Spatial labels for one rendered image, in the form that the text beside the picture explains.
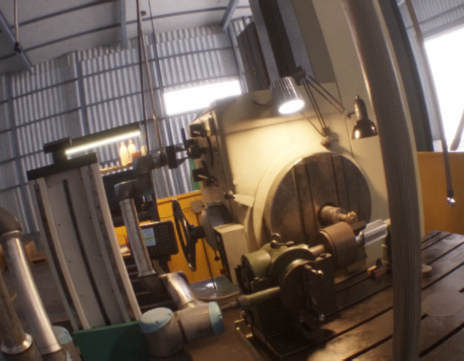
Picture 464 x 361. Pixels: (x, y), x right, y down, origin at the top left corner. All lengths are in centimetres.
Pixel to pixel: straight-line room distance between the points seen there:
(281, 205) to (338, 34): 98
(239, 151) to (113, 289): 82
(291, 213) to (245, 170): 27
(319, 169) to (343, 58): 65
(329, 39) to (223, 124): 76
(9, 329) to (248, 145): 132
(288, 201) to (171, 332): 75
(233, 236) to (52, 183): 81
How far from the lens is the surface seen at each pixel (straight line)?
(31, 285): 128
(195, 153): 190
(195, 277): 465
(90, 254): 159
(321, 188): 170
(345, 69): 199
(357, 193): 183
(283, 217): 164
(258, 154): 170
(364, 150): 198
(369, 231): 158
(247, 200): 164
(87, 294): 165
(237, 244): 160
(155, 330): 144
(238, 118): 168
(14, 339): 151
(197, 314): 147
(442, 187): 386
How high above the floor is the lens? 169
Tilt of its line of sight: 5 degrees down
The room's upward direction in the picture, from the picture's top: 12 degrees counter-clockwise
